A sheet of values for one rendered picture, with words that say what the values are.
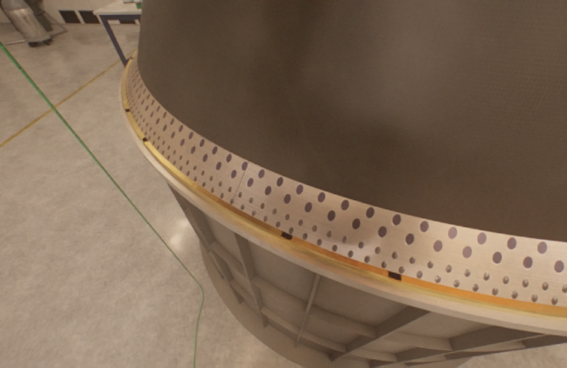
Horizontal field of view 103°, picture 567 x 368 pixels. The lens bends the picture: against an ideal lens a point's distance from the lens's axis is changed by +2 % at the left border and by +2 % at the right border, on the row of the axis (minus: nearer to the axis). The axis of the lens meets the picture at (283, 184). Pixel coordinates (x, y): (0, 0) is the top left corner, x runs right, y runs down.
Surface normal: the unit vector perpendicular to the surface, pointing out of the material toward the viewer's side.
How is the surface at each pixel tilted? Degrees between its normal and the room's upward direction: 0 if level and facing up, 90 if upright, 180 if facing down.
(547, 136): 62
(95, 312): 0
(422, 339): 0
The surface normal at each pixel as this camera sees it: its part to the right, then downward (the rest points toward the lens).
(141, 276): 0.00, -0.66
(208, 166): -0.41, -0.07
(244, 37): -0.52, 0.22
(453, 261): -0.17, 0.01
